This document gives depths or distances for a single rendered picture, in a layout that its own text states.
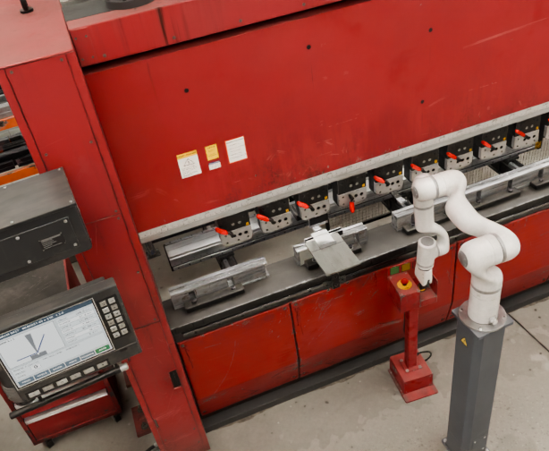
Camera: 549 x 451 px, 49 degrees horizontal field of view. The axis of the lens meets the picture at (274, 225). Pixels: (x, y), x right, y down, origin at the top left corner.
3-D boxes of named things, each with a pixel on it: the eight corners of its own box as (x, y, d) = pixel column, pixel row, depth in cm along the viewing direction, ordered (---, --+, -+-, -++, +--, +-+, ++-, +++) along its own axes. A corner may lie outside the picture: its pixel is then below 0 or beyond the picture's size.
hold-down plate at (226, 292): (187, 313, 295) (186, 309, 293) (184, 306, 299) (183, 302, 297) (245, 293, 301) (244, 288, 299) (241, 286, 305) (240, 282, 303)
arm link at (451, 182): (485, 275, 232) (521, 262, 235) (490, 255, 223) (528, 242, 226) (421, 191, 265) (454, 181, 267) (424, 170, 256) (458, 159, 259)
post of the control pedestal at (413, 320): (408, 369, 345) (409, 302, 311) (403, 361, 349) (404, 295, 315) (417, 366, 345) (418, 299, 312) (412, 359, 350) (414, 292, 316)
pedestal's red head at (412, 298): (401, 313, 306) (401, 287, 295) (387, 293, 319) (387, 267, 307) (436, 302, 309) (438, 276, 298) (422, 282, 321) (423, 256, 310)
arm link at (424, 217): (441, 192, 284) (443, 247, 299) (409, 202, 282) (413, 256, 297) (451, 200, 277) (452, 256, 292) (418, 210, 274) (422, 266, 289)
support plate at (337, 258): (326, 276, 286) (326, 275, 285) (305, 244, 306) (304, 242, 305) (360, 264, 290) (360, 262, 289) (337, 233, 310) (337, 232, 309)
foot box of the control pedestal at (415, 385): (406, 404, 341) (406, 390, 334) (387, 370, 360) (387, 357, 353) (438, 393, 344) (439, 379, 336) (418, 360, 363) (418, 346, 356)
